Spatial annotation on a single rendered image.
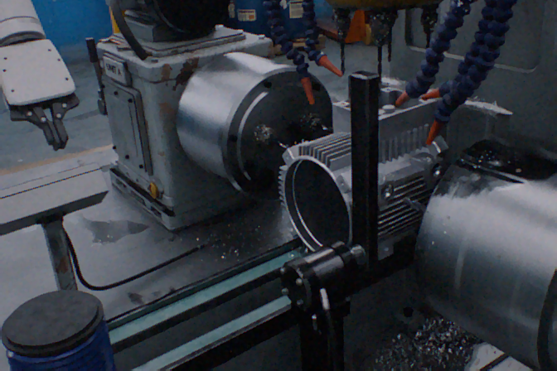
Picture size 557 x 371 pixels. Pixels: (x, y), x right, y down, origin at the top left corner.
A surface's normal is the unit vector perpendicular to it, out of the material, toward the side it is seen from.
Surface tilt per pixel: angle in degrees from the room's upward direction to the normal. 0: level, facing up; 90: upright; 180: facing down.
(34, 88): 51
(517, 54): 90
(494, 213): 47
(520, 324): 92
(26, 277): 0
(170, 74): 90
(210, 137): 81
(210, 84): 39
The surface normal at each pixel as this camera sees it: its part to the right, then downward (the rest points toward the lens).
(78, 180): 0.43, -0.32
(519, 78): -0.81, 0.29
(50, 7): 0.52, 0.33
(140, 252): -0.06, -0.91
